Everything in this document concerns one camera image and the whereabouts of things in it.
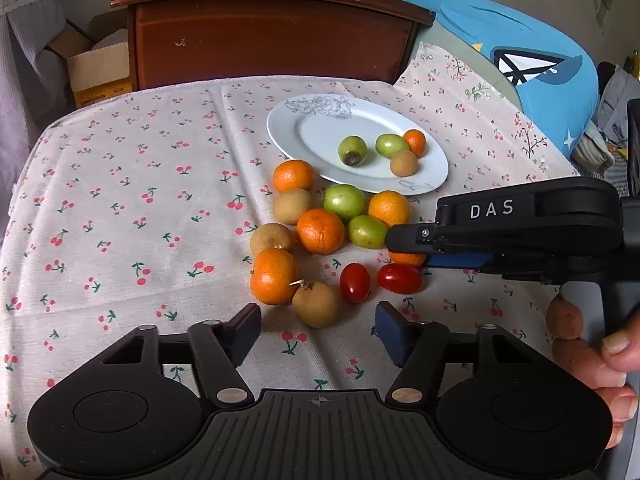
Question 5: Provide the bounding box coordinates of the lilac fine checked cloth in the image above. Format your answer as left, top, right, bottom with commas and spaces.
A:
0, 7, 76, 136

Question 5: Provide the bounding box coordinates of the red cherry tomato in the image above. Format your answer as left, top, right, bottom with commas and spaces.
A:
377, 263, 424, 294
339, 262, 372, 304

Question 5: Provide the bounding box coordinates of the brown longan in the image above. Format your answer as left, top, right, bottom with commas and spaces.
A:
291, 280, 342, 329
273, 188, 313, 226
389, 150, 418, 178
249, 222, 295, 256

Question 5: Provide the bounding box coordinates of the brown wooden nightstand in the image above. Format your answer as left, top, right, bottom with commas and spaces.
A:
110, 0, 436, 92

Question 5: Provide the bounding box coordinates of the pale folded cloth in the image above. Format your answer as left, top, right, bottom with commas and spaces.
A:
572, 120, 616, 176

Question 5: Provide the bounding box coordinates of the cherry print tablecloth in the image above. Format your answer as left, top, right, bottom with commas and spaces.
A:
0, 42, 583, 471

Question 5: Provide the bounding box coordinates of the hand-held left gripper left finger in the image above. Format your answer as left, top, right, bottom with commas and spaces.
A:
95, 304, 263, 407

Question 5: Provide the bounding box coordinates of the person's right hand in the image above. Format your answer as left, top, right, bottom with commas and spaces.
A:
546, 295, 640, 451

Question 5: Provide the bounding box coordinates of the open cardboard box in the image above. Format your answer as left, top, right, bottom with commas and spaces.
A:
47, 27, 133, 108

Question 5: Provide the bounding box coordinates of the grey-green cushion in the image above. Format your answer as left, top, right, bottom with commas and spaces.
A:
410, 27, 521, 106

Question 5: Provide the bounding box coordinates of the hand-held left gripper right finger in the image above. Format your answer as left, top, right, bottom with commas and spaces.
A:
376, 301, 543, 405

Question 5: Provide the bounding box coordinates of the green jujube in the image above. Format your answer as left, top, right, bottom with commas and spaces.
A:
338, 135, 369, 167
375, 133, 411, 157
348, 215, 390, 249
323, 184, 367, 223

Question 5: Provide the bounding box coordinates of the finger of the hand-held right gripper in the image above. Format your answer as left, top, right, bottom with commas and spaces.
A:
387, 224, 493, 268

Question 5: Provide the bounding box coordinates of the grey garment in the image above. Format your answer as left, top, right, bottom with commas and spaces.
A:
595, 62, 632, 133

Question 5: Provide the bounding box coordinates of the blue sailboat print pillow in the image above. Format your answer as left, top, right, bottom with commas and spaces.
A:
370, 0, 601, 158

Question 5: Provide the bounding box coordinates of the mandarin orange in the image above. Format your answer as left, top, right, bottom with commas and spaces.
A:
368, 190, 412, 228
402, 129, 427, 158
389, 250, 428, 267
296, 208, 346, 255
250, 248, 298, 306
272, 159, 317, 194

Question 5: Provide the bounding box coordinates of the white plate with line drawing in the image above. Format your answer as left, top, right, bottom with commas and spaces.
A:
266, 94, 449, 196

